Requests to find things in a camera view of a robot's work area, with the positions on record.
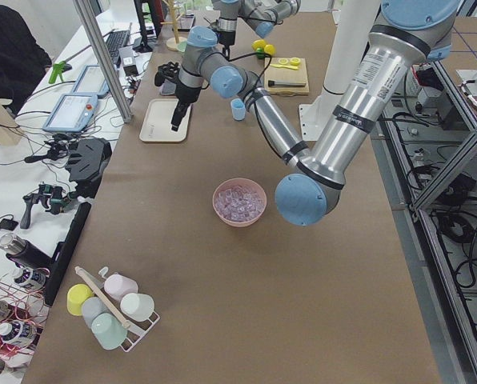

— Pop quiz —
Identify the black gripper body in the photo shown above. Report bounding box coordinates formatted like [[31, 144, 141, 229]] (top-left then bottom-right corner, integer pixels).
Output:
[[175, 82, 202, 116]]

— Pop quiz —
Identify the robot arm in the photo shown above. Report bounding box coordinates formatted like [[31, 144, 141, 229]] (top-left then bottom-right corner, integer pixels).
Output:
[[171, 1, 458, 226], [210, 0, 301, 58]]

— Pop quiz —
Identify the light blue plastic cup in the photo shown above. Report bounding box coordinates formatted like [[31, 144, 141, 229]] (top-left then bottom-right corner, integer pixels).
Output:
[[230, 98, 247, 121]]

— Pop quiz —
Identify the pile of clear ice cubes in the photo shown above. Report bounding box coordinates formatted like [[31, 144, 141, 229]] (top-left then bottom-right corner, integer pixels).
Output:
[[214, 185, 265, 222]]

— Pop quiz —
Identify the pink cup on rack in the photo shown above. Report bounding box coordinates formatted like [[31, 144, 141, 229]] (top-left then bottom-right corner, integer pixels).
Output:
[[103, 274, 138, 302]]

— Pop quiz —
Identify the white cup on rack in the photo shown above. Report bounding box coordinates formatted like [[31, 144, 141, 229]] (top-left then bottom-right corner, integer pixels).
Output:
[[120, 293, 154, 322]]

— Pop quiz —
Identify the yellow cup on rack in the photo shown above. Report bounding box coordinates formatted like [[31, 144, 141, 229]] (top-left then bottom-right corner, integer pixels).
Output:
[[66, 283, 94, 316]]

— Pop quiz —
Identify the grey cup on rack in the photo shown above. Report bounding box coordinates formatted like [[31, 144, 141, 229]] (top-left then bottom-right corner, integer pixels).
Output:
[[81, 296, 109, 328]]

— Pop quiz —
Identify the mint cup on rack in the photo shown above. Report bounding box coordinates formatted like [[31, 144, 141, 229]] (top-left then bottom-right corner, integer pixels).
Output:
[[91, 313, 127, 350]]

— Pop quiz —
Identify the grey folded cloth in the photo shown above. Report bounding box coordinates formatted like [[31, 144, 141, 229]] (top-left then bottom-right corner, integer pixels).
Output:
[[159, 80, 176, 96]]

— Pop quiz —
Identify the cream rabbit tray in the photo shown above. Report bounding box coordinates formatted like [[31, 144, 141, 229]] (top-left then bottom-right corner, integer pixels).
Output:
[[139, 98, 191, 143]]

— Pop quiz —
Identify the mint green bowl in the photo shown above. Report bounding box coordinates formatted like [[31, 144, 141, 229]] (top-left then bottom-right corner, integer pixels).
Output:
[[177, 40, 186, 54]]

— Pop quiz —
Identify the wooden mug tree stand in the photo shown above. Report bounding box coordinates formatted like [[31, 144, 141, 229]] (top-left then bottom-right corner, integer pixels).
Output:
[[162, 0, 187, 52]]

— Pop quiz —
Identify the steel muddler black tip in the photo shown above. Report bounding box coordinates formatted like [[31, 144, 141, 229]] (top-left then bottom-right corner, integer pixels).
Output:
[[267, 80, 307, 88]]

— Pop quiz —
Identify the wooden cutting board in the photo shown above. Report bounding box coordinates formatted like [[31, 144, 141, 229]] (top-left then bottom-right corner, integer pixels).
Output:
[[263, 58, 310, 95]]

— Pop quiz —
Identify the black keyboard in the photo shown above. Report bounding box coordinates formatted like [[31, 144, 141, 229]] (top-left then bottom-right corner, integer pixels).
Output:
[[106, 30, 130, 66]]

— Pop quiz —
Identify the yellow lemon upper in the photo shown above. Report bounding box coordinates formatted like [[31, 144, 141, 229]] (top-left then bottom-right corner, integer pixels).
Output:
[[251, 39, 267, 51]]

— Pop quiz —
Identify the yellow lemon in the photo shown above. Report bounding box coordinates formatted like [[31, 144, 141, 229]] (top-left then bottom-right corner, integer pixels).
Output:
[[263, 44, 276, 57], [251, 39, 267, 51]]

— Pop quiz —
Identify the blue teach pendant far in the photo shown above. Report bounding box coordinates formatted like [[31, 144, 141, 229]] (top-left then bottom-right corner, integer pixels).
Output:
[[71, 65, 110, 98]]

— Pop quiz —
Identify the blue teach pendant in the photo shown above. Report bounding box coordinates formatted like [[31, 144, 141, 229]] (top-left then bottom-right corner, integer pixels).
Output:
[[42, 93, 98, 133], [71, 65, 110, 98]]

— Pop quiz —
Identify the yellow lemon lower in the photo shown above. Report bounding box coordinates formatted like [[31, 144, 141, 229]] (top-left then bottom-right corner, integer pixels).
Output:
[[263, 44, 276, 57]]

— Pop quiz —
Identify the black plastic case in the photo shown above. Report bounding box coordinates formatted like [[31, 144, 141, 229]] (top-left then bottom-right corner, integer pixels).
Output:
[[65, 138, 112, 200]]

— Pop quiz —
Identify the blue teach pendant near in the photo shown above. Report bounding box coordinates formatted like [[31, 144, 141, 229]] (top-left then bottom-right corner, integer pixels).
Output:
[[42, 93, 98, 133]]

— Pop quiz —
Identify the pink bowl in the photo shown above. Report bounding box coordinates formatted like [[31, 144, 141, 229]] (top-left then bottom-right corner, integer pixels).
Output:
[[212, 178, 267, 227]]

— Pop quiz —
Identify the yellow plastic knife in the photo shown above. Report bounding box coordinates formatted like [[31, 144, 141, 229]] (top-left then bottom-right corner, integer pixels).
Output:
[[269, 63, 299, 70]]

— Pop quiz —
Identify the green clamp tool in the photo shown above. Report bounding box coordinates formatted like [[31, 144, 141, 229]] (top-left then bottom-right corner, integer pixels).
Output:
[[48, 60, 72, 85]]

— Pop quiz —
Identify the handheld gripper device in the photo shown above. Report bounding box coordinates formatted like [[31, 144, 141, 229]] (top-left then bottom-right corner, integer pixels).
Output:
[[20, 183, 78, 229]]

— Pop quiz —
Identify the seated person in black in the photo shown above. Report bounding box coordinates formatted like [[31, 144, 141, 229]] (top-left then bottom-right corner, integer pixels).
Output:
[[0, 5, 52, 114]]

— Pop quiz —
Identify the black thermos bottle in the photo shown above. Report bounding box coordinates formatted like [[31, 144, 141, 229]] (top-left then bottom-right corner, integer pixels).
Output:
[[0, 234, 54, 269]]

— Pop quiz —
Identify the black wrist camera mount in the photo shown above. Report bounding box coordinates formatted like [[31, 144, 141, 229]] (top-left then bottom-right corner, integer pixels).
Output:
[[154, 62, 180, 87]]

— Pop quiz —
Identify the aluminium frame post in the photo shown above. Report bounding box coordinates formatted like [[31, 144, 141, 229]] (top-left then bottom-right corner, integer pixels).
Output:
[[73, 0, 132, 123]]

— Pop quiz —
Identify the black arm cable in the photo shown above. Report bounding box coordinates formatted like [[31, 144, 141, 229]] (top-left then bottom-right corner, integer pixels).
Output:
[[222, 50, 287, 157]]

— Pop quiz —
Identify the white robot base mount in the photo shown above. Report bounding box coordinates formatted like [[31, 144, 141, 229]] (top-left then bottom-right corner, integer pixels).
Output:
[[299, 1, 380, 142]]

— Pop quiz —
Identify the white wire cup rack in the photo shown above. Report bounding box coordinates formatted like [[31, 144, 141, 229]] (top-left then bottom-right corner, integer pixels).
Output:
[[74, 266, 160, 352]]

